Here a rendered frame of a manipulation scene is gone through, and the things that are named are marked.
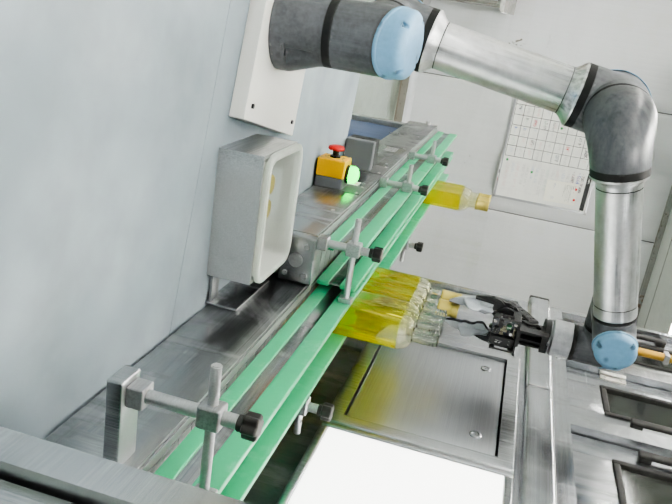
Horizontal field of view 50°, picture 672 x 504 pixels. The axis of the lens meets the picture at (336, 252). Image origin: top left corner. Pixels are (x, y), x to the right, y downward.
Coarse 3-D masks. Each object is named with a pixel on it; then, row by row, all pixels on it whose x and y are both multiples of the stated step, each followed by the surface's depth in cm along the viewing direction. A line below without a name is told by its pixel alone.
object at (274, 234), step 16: (272, 160) 115; (288, 160) 131; (288, 176) 132; (272, 192) 133; (288, 192) 132; (272, 208) 134; (288, 208) 133; (272, 224) 135; (288, 224) 134; (256, 240) 120; (272, 240) 136; (288, 240) 135; (256, 256) 120; (272, 256) 133; (256, 272) 121; (272, 272) 129
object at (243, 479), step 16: (448, 176) 306; (416, 224) 226; (400, 240) 208; (336, 336) 142; (320, 352) 135; (336, 352) 137; (320, 368) 129; (304, 384) 123; (288, 400) 117; (304, 400) 118; (288, 416) 113; (272, 432) 108; (256, 448) 104; (272, 448) 104; (240, 464) 100; (256, 464) 100; (240, 480) 96; (240, 496) 93
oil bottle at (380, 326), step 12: (348, 312) 140; (360, 312) 140; (372, 312) 141; (384, 312) 142; (396, 312) 143; (348, 324) 141; (360, 324) 140; (372, 324) 140; (384, 324) 139; (396, 324) 139; (408, 324) 139; (348, 336) 142; (360, 336) 141; (372, 336) 140; (384, 336) 140; (396, 336) 139; (408, 336) 139; (396, 348) 140
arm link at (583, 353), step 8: (576, 328) 147; (584, 328) 146; (576, 336) 146; (584, 336) 146; (576, 344) 145; (584, 344) 145; (576, 352) 146; (584, 352) 145; (592, 352) 145; (576, 360) 147; (584, 360) 146; (592, 360) 146; (600, 368) 147
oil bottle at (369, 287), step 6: (366, 288) 152; (372, 288) 152; (378, 288) 153; (384, 288) 154; (390, 288) 154; (384, 294) 150; (390, 294) 151; (396, 294) 151; (402, 294) 152; (408, 294) 152; (414, 294) 153; (408, 300) 149; (414, 300) 150; (420, 300) 151; (420, 306) 150; (420, 312) 150
